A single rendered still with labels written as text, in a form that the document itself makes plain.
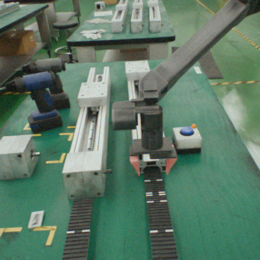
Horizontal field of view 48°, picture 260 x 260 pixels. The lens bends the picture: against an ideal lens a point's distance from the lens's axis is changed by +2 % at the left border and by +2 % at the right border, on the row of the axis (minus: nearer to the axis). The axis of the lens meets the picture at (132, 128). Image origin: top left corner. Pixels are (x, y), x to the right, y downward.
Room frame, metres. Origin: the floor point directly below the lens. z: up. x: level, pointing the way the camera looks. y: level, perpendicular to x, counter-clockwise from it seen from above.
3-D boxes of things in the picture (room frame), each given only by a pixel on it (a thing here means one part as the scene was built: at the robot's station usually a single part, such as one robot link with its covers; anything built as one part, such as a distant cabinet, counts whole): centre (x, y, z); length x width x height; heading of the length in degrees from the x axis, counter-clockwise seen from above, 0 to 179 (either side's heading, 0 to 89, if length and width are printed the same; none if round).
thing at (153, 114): (0.64, -0.04, 1.00); 0.07 x 0.06 x 0.07; 88
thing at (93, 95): (1.09, 0.15, 0.87); 0.16 x 0.11 x 0.07; 1
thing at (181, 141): (0.82, -0.17, 0.81); 0.10 x 0.08 x 0.06; 91
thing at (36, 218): (0.54, 0.26, 0.78); 0.05 x 0.03 x 0.01; 4
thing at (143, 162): (1.10, -0.04, 0.82); 0.80 x 0.10 x 0.09; 1
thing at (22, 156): (0.76, 0.35, 0.83); 0.11 x 0.10 x 0.10; 90
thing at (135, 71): (1.35, -0.04, 0.87); 0.16 x 0.11 x 0.07; 1
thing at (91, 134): (1.09, 0.15, 0.82); 0.80 x 0.10 x 0.09; 1
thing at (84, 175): (0.65, 0.13, 0.83); 0.12 x 0.09 x 0.10; 91
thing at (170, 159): (0.64, -0.07, 0.86); 0.07 x 0.07 x 0.09; 0
